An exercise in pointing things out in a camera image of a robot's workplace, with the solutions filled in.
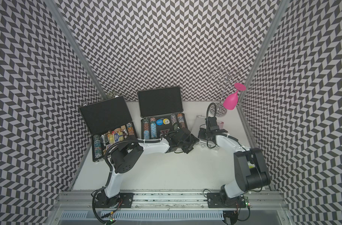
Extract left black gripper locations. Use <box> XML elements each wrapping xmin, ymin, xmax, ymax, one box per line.
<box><xmin>179</xmin><ymin>134</ymin><xmax>201</xmax><ymax>155</ymax></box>

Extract black poker case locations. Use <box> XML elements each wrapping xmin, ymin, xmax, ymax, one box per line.
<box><xmin>137</xmin><ymin>86</ymin><xmax>188</xmax><ymax>139</ymax></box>
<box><xmin>79</xmin><ymin>96</ymin><xmax>135</xmax><ymax>162</ymax></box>

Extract silver aluminium poker case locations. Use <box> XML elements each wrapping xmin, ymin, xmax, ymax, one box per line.
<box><xmin>191</xmin><ymin>115</ymin><xmax>216</xmax><ymax>148</ymax></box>

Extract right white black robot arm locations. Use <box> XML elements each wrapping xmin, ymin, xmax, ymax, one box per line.
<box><xmin>199</xmin><ymin>103</ymin><xmax>271</xmax><ymax>207</ymax></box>

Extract yellow white dealer chip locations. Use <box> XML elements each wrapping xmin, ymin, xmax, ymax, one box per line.
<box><xmin>163</xmin><ymin>118</ymin><xmax>170</xmax><ymax>125</ymax></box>

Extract blue small blind button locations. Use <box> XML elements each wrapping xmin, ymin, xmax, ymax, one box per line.
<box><xmin>156</xmin><ymin>119</ymin><xmax>163</xmax><ymax>126</ymax></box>

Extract pink plastic wine glass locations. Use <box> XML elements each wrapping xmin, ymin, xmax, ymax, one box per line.
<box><xmin>223</xmin><ymin>83</ymin><xmax>246</xmax><ymax>110</ymax></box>

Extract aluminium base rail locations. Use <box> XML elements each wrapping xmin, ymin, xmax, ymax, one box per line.
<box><xmin>55</xmin><ymin>190</ymin><xmax>288</xmax><ymax>211</ymax></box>

